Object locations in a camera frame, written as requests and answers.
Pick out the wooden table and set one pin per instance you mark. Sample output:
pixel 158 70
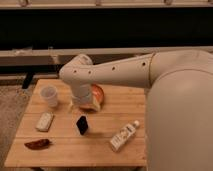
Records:
pixel 68 148

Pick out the black eraser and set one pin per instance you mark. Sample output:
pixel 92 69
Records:
pixel 82 125

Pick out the white plastic bottle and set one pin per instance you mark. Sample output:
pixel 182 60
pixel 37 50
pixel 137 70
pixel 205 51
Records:
pixel 124 135

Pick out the orange bowl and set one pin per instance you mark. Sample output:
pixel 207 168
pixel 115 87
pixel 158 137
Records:
pixel 98 93

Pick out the white rectangular packet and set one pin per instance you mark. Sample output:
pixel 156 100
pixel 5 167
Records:
pixel 44 122

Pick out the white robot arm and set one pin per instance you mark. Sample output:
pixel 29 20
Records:
pixel 179 105

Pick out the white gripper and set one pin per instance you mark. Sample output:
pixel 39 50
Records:
pixel 81 95

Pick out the clear plastic cup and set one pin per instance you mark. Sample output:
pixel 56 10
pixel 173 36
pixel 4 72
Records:
pixel 49 95

